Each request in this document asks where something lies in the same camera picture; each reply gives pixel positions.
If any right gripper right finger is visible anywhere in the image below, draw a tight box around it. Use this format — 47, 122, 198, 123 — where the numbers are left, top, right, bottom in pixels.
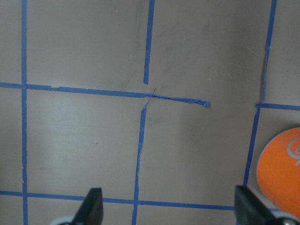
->
234, 186, 300, 225

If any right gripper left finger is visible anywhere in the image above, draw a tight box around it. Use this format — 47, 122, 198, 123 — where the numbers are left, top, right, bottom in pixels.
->
70, 187, 104, 225

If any orange can silver lid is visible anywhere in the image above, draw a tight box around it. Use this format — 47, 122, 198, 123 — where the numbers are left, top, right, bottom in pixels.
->
256, 127, 300, 219

